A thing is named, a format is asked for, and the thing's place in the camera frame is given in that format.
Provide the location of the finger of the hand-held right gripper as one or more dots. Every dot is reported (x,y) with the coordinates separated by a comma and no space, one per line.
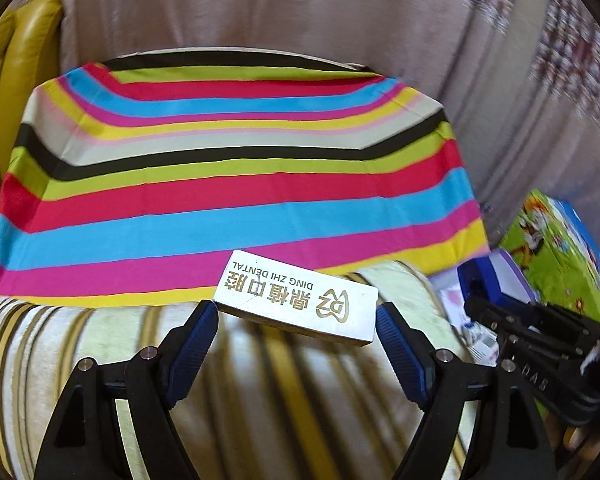
(477,275)
(560,380)

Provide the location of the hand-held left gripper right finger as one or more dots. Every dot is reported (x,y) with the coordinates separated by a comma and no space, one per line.
(402,355)

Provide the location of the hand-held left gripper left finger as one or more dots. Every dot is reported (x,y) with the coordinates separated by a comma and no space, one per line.
(195,345)

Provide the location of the white cardboard box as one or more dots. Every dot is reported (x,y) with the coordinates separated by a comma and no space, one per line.
(512,275)

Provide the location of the white box gold logo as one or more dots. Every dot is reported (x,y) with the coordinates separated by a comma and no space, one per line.
(290,295)

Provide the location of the green cartoon play mat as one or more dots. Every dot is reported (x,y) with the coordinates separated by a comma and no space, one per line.
(555,245)

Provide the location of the beige green striped towel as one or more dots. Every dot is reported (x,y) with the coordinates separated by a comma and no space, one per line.
(280,410)

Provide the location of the colourful striped cloth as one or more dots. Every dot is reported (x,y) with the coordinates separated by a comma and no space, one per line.
(230,185)

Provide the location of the yellow leather sofa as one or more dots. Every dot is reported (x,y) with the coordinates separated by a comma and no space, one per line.
(10,85)

